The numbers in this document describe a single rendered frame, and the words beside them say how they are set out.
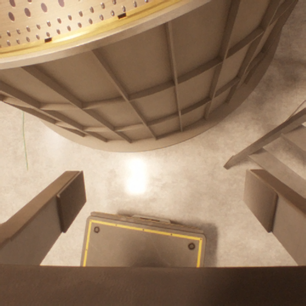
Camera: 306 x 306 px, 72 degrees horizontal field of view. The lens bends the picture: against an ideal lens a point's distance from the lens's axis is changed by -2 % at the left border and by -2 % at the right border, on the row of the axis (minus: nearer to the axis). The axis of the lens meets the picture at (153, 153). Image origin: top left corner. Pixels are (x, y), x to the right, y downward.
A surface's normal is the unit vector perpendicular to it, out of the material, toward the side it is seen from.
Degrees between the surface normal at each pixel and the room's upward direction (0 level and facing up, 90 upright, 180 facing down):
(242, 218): 0
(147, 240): 0
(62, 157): 0
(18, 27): 43
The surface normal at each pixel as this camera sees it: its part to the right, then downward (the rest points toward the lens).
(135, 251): -0.16, -0.14
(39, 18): -0.04, 0.57
